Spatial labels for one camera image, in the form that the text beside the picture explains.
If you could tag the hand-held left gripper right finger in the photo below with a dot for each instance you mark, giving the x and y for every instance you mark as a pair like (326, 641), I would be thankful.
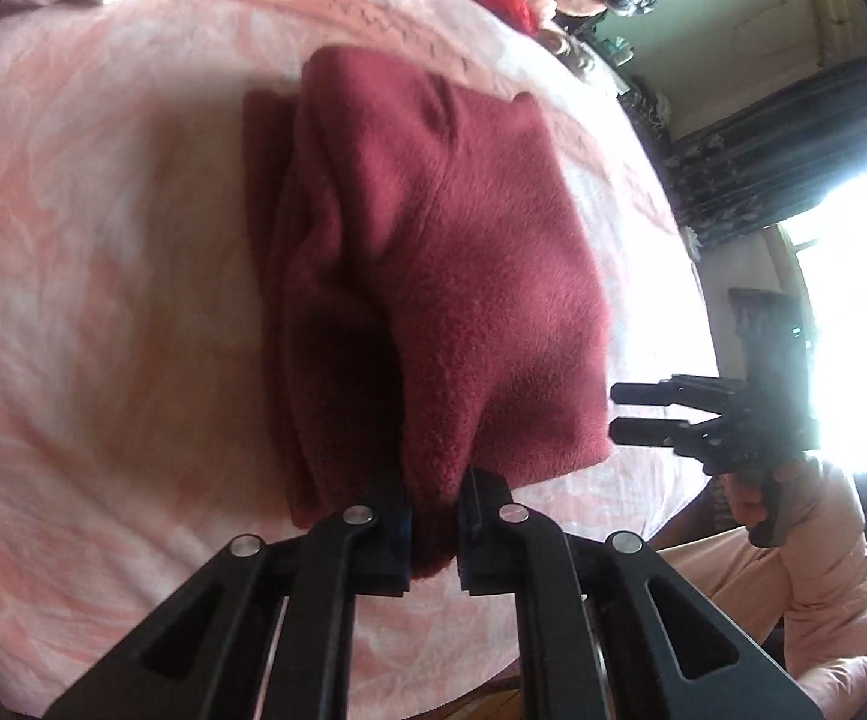
(478, 540)

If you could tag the dark patterned curtain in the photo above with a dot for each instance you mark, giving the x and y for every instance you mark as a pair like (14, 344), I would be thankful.
(778, 157)

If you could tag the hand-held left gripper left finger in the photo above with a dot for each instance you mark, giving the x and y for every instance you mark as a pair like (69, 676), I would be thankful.
(390, 540)

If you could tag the person's leg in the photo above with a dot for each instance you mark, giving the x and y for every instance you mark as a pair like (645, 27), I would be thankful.
(726, 581)

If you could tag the person's right forearm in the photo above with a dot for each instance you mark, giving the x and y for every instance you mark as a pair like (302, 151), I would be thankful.
(831, 532)

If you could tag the person's right hand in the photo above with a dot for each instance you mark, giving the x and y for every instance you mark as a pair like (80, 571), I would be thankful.
(748, 502)

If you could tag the pink leaf-patterned blanket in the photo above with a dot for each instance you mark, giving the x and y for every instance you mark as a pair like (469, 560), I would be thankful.
(103, 240)

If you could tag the dark red knit sweater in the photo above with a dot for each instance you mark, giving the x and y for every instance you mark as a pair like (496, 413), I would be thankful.
(441, 240)

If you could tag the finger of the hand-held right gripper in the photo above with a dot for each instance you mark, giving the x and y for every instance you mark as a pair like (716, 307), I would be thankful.
(643, 432)
(643, 393)

